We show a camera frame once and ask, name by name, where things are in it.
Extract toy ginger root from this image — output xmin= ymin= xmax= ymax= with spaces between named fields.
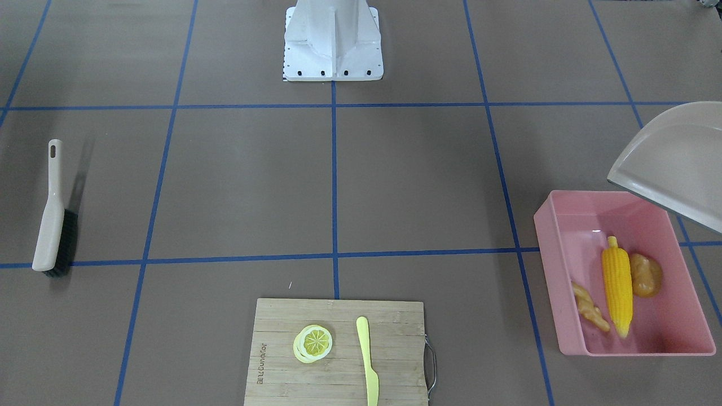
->
xmin=571 ymin=281 xmax=610 ymax=333

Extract yellow toy corn cob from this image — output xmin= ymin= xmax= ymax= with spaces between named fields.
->
xmin=601 ymin=236 xmax=633 ymax=339

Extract brown toy potato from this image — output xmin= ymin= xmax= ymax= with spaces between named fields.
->
xmin=629 ymin=253 xmax=663 ymax=298

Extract beige hand brush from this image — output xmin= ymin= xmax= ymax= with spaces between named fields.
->
xmin=32 ymin=139 xmax=78 ymax=278

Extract beige plastic dustpan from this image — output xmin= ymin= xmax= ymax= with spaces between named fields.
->
xmin=607 ymin=101 xmax=721 ymax=233

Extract pink plastic bin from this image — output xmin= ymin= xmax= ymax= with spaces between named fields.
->
xmin=534 ymin=190 xmax=716 ymax=356

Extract yellow lemon slices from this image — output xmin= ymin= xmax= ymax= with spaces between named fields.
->
xmin=292 ymin=325 xmax=333 ymax=363

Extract yellow plastic knife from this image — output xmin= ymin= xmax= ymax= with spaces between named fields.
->
xmin=356 ymin=316 xmax=380 ymax=405

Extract bamboo cutting board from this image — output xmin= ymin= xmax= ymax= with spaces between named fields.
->
xmin=243 ymin=298 xmax=430 ymax=405

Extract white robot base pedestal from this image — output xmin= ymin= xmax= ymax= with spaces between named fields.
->
xmin=282 ymin=1 xmax=384 ymax=82

